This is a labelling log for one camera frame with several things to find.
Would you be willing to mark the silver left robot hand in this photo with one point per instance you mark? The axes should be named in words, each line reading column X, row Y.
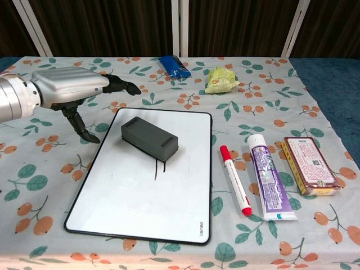
column 70, row 83

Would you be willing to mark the dark grey board eraser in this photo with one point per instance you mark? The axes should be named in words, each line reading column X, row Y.
column 149, row 138

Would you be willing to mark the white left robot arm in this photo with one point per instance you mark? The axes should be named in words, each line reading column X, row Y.
column 14, row 97

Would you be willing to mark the dark pleated curtain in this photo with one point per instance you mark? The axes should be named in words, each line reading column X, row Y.
column 112, row 25

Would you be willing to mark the floral printed tablecloth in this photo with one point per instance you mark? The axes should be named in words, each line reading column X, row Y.
column 56, row 174

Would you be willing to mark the blue snack packet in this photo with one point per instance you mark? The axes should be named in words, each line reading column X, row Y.
column 174, row 67

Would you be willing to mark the yellow green crumpled packet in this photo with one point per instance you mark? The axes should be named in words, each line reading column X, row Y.
column 220, row 80

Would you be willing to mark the red and white marker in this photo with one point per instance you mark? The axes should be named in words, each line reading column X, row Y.
column 234, row 180

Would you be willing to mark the purple and white toothpaste tube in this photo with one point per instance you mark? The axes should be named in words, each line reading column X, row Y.
column 270, row 180

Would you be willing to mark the yellow and brown flat box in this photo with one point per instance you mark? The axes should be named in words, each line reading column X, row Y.
column 310, row 166

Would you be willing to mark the white slanted frame post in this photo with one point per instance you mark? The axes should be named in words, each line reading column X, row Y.
column 295, row 28
column 32, row 28

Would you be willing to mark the white upright frame post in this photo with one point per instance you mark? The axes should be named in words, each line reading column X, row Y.
column 180, row 28

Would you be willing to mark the white board with black frame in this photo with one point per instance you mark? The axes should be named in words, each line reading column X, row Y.
column 146, row 197

